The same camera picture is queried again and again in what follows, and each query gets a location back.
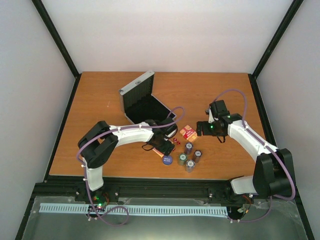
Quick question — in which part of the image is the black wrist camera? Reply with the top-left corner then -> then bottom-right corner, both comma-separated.
205,100 -> 230,119
159,117 -> 178,139

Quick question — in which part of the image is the light blue cable duct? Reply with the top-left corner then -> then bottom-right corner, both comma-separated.
38,203 -> 228,218

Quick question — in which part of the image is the brown poker chip stack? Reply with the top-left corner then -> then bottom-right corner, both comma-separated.
192,150 -> 202,163

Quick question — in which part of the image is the grey poker chip stack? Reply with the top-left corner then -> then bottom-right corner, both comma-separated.
185,159 -> 196,173

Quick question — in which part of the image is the green poker chip stack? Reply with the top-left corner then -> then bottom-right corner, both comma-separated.
177,153 -> 188,166

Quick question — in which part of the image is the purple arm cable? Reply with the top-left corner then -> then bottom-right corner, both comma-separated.
75,105 -> 186,227
212,89 -> 297,224

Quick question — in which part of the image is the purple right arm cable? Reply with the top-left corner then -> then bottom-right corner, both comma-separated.
212,89 -> 297,224

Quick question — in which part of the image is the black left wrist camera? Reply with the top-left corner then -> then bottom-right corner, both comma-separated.
159,117 -> 178,139

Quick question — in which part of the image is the purple poker chip stack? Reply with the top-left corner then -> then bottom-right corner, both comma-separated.
184,142 -> 194,155

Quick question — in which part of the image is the blue small blind button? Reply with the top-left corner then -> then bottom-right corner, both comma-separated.
162,155 -> 173,166

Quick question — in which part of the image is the aluminium poker case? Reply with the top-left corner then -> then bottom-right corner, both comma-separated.
118,70 -> 177,124

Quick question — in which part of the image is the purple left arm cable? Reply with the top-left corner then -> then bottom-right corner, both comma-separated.
75,105 -> 186,227

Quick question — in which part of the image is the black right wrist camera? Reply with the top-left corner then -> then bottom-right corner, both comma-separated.
205,100 -> 230,119

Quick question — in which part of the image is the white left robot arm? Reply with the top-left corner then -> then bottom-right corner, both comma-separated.
76,117 -> 178,202

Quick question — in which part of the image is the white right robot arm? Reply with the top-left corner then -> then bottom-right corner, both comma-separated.
196,113 -> 296,200

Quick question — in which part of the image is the red card deck box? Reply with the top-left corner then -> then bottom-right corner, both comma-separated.
179,125 -> 198,143
153,148 -> 165,158

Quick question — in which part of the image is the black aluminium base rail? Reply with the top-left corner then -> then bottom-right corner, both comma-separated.
32,176 -> 301,205

